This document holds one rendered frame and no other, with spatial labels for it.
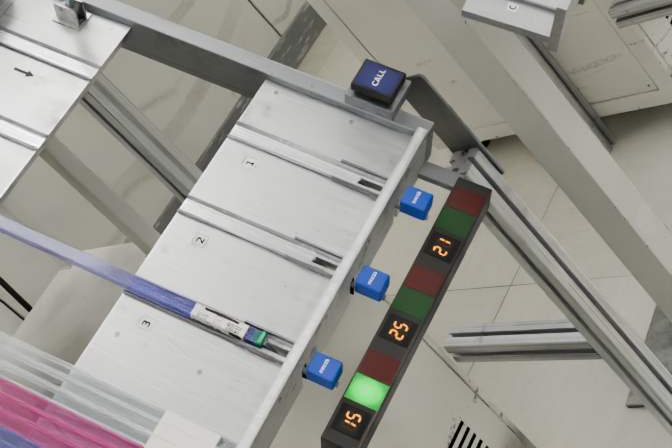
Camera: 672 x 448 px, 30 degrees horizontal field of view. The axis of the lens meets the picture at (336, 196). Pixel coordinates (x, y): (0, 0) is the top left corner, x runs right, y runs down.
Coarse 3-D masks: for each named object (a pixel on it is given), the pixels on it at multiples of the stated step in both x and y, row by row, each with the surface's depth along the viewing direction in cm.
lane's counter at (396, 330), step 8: (392, 320) 128; (400, 320) 128; (408, 320) 128; (384, 328) 127; (392, 328) 127; (400, 328) 127; (408, 328) 127; (416, 328) 127; (384, 336) 127; (392, 336) 127; (400, 336) 127; (408, 336) 127; (400, 344) 126; (408, 344) 126
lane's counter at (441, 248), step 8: (432, 240) 133; (440, 240) 133; (448, 240) 133; (456, 240) 133; (424, 248) 132; (432, 248) 132; (440, 248) 132; (448, 248) 132; (456, 248) 132; (432, 256) 132; (440, 256) 132; (448, 256) 132
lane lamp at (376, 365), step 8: (368, 352) 126; (376, 352) 126; (368, 360) 125; (376, 360) 125; (384, 360) 125; (392, 360) 125; (360, 368) 125; (368, 368) 125; (376, 368) 125; (384, 368) 125; (392, 368) 125; (376, 376) 124; (384, 376) 124; (392, 376) 124
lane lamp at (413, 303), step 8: (408, 288) 130; (400, 296) 129; (408, 296) 129; (416, 296) 129; (424, 296) 129; (400, 304) 129; (408, 304) 129; (416, 304) 129; (424, 304) 129; (408, 312) 128; (416, 312) 128; (424, 312) 128
